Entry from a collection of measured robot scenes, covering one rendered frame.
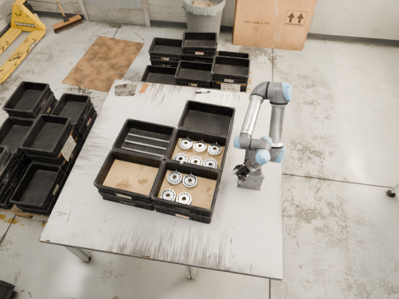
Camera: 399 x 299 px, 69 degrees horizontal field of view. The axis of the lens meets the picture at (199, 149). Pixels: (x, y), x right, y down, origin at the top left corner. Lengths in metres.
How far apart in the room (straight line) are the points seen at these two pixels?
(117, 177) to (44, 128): 1.20
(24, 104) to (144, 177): 1.78
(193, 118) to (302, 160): 1.42
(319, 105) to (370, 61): 1.23
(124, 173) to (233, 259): 0.94
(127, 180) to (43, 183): 1.12
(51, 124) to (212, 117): 1.57
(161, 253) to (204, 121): 1.05
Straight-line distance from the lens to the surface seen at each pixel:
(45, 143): 3.00
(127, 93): 2.84
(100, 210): 2.20
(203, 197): 1.98
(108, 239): 2.10
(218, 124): 2.33
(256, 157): 1.63
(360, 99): 4.19
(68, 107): 3.38
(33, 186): 3.06
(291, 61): 4.44
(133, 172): 2.13
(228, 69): 3.37
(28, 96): 3.52
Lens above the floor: 2.61
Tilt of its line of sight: 55 degrees down
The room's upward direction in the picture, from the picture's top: 1 degrees counter-clockwise
